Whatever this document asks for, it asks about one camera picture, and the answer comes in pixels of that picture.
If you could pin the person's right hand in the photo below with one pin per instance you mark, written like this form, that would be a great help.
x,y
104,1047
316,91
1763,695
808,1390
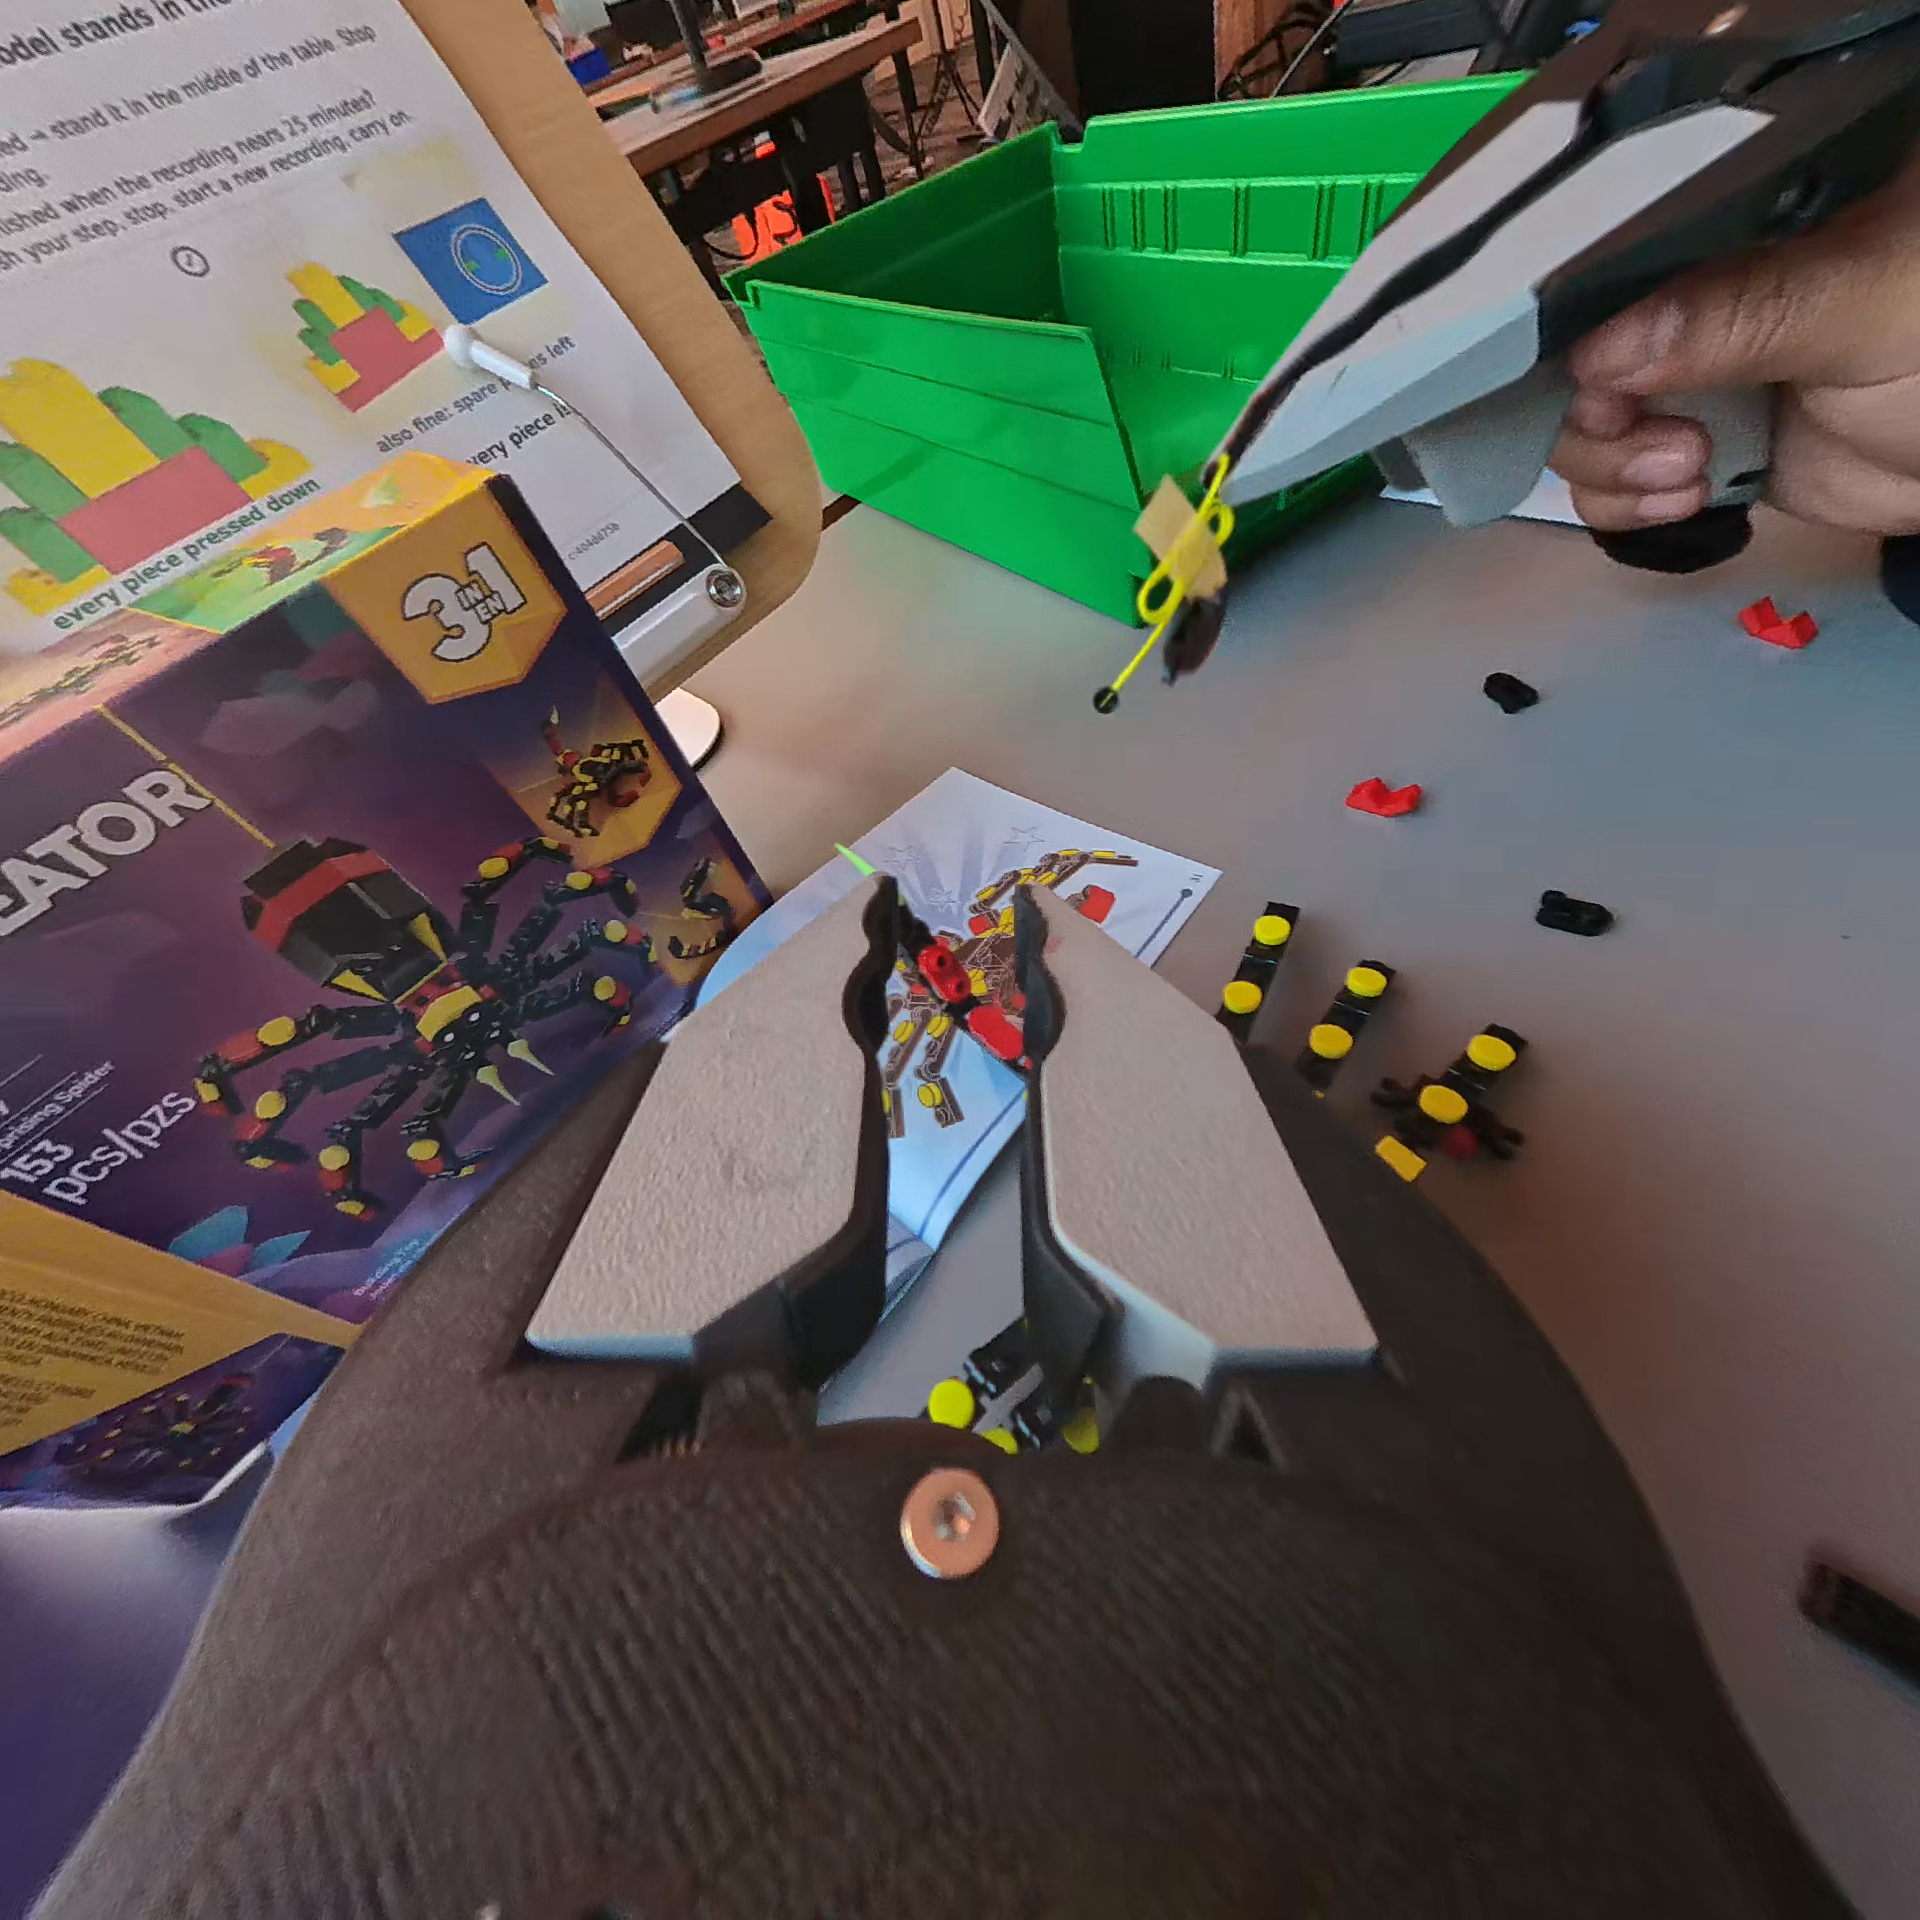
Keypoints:
x,y
1816,377

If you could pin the printed instruction sheet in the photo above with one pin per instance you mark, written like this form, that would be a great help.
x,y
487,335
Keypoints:
x,y
224,271

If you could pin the white stand base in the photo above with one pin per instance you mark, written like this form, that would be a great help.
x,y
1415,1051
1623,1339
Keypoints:
x,y
687,729

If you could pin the black lego connector piece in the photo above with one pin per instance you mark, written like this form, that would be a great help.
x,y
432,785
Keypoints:
x,y
1576,914

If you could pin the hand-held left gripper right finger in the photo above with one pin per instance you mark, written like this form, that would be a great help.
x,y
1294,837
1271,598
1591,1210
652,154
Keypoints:
x,y
1184,1186

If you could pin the black yellow lego leg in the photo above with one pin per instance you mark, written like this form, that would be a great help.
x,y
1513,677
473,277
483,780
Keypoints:
x,y
1343,1022
1453,1095
1257,967

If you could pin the small black lego piece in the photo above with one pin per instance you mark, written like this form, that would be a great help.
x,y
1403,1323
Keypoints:
x,y
1509,691

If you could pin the purple yellow lego box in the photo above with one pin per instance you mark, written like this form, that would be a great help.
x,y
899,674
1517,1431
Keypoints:
x,y
375,901

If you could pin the wooden sign board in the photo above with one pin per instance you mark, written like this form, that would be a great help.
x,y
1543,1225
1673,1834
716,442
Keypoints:
x,y
721,300

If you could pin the green plastic bin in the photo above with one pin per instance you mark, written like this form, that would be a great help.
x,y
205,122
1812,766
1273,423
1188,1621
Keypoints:
x,y
961,406

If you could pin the person's right forearm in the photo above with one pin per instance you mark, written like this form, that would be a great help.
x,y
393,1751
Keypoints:
x,y
1904,579

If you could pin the tan lego piece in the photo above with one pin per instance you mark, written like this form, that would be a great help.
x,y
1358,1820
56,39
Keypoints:
x,y
1176,529

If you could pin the red black lego scorpion model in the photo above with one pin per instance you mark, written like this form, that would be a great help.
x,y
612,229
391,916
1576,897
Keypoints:
x,y
943,967

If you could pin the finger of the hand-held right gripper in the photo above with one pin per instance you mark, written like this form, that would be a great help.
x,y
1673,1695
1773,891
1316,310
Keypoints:
x,y
1471,316
1411,254

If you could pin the lego instruction booklet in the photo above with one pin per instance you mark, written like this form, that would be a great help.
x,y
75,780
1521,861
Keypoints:
x,y
1109,869

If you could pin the small yellow lego piece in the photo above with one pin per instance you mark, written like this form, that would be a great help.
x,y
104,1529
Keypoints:
x,y
1399,1157

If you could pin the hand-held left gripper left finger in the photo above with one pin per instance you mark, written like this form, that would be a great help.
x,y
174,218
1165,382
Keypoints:
x,y
721,1171

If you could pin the wooden workbench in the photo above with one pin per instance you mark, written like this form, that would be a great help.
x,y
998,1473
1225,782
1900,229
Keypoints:
x,y
751,91

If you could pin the small red lego piece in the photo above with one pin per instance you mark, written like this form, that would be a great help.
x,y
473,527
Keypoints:
x,y
1780,623
1383,799

